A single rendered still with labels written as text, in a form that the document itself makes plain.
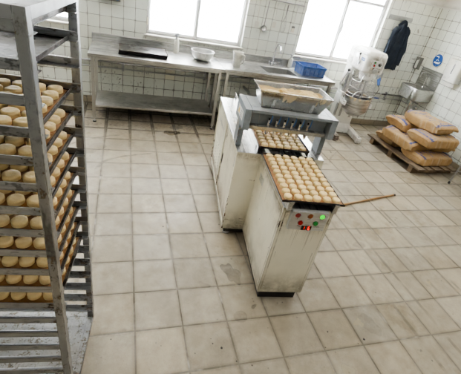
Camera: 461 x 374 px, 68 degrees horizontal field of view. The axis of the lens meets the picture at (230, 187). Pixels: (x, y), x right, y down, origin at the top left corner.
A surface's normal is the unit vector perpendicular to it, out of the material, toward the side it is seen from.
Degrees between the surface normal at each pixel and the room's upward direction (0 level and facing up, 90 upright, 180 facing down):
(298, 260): 90
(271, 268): 90
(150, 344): 0
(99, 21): 90
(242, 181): 90
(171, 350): 0
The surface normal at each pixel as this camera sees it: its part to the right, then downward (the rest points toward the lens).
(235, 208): 0.12, 0.55
